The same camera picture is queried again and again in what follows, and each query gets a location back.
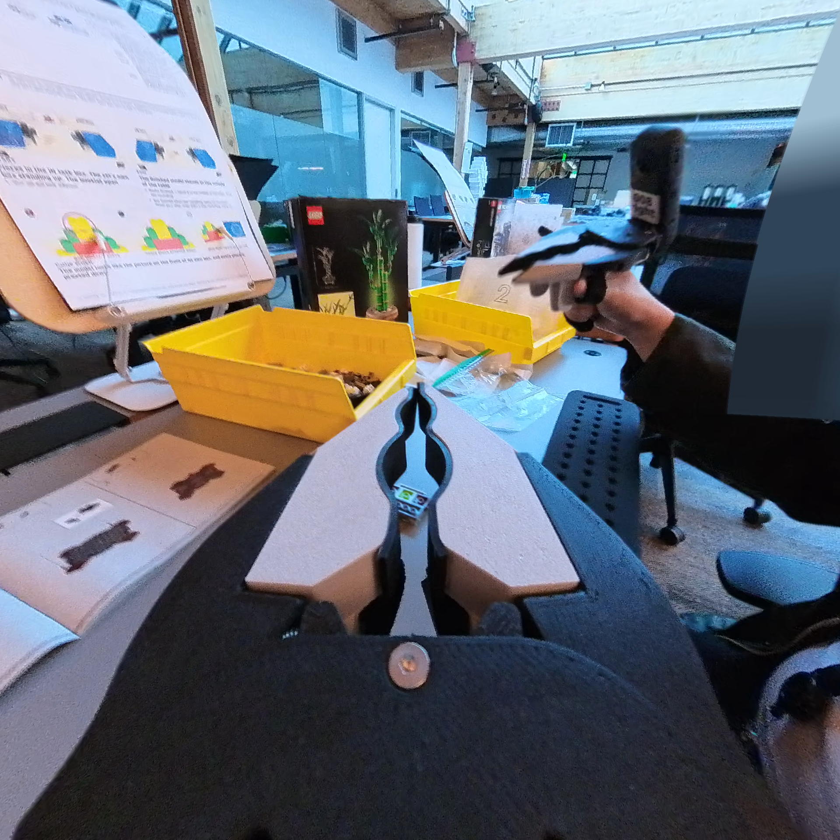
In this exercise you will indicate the black bamboo print box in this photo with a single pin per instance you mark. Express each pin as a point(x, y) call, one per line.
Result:
point(348, 249)

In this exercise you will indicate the black perforated office chair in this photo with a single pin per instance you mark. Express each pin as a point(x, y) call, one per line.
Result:
point(594, 453)

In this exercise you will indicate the open instruction booklet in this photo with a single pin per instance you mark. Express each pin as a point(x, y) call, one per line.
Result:
point(131, 525)

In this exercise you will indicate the dark red stickered brick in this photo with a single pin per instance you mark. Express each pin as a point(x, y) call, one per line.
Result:
point(411, 502)

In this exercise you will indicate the printed instruction sheet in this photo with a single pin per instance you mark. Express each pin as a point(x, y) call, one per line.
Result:
point(98, 197)

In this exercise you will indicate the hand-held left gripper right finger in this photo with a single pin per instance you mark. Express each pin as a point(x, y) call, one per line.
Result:
point(499, 525)

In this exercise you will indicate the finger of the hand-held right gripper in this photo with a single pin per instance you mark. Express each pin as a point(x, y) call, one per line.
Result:
point(564, 233)
point(544, 272)

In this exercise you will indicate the white paper roll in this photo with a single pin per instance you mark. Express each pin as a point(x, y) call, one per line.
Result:
point(417, 246)

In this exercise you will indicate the grey desk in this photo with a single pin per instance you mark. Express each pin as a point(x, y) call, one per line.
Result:
point(52, 735)

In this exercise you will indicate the clear plastic bag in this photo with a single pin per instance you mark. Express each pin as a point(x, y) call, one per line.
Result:
point(518, 407)

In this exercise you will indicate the pile of small bricks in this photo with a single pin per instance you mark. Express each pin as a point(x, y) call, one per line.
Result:
point(354, 382)

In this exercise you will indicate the person's right hand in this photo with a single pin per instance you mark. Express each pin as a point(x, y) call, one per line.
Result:
point(627, 308)

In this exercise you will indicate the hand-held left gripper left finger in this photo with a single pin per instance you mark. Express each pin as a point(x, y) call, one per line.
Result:
point(328, 525)

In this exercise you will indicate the yellow plastic bin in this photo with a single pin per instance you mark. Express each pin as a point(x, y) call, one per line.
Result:
point(459, 325)
point(262, 394)

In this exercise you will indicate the numbered paper bag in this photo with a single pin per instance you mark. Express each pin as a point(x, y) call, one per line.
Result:
point(499, 289)

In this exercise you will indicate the person's upper body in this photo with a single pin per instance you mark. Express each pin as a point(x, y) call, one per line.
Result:
point(807, 754)

